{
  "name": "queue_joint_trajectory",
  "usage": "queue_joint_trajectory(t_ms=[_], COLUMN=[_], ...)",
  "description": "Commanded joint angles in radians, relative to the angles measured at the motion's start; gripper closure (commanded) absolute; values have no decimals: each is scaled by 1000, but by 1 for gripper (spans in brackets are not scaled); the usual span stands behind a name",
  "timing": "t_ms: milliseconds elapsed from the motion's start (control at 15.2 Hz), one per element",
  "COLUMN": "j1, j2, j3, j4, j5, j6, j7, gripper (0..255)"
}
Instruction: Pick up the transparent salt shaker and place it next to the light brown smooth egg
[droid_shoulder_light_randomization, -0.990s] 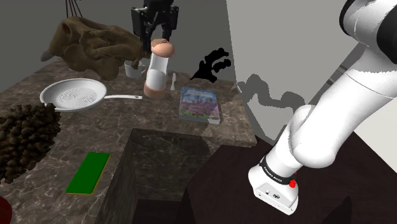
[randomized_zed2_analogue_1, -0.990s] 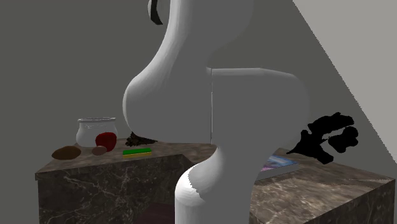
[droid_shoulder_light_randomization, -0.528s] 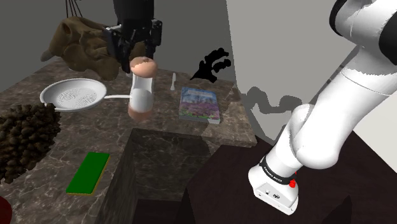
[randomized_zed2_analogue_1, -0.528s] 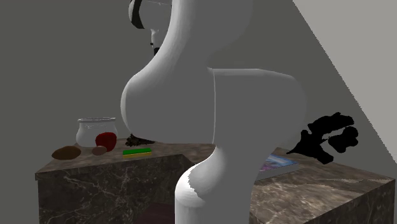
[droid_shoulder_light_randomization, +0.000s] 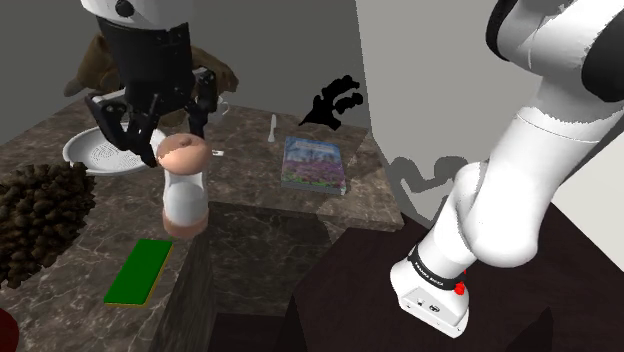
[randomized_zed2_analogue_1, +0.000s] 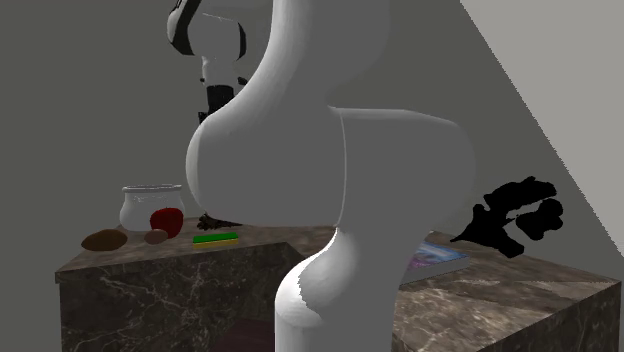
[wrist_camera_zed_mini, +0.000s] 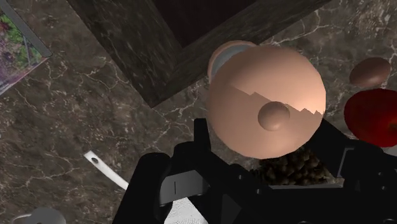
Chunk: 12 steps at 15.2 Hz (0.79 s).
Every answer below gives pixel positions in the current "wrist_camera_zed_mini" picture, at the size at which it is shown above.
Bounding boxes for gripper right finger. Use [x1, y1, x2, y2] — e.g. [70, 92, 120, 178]
[305, 119, 397, 200]

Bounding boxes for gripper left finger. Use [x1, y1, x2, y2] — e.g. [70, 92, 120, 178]
[113, 118, 231, 224]

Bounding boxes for white ribbed object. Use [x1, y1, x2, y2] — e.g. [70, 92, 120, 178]
[164, 197, 209, 224]

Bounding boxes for red apple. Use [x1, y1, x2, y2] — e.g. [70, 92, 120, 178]
[343, 88, 397, 148]

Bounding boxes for brown lumpy object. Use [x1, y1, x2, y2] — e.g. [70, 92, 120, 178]
[249, 144, 345, 190]

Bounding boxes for brown egg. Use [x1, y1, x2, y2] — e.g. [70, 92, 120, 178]
[349, 57, 392, 88]

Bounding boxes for grey round object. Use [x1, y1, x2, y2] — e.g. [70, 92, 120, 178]
[12, 207, 67, 224]

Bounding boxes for pink round ceramic pot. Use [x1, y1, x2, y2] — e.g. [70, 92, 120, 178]
[205, 40, 327, 160]

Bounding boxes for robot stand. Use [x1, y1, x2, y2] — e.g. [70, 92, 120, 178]
[66, 0, 331, 108]

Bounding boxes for colourful floral book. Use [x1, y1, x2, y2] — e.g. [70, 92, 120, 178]
[0, 0, 53, 95]

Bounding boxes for white flat handle with hole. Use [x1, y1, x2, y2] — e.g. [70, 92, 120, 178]
[83, 150, 130, 191]

